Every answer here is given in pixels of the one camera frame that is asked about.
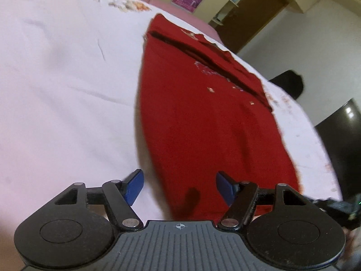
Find black bag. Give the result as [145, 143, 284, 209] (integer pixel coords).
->
[268, 70, 305, 100]

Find cream corner shelf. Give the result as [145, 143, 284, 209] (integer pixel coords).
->
[210, 0, 256, 26]

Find pink bed sheet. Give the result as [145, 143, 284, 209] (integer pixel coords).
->
[107, 0, 224, 46]

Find white floral blanket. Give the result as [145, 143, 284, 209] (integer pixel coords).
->
[0, 0, 344, 260]

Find dark screen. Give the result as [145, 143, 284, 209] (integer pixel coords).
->
[314, 98, 361, 201]

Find red knitted sweater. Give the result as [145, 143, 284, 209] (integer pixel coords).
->
[135, 14, 304, 224]

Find brown wooden door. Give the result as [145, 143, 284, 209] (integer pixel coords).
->
[221, 0, 292, 55]

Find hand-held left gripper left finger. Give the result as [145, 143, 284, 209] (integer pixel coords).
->
[53, 169, 145, 230]

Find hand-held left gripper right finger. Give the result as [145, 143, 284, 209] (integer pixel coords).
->
[216, 171, 311, 230]

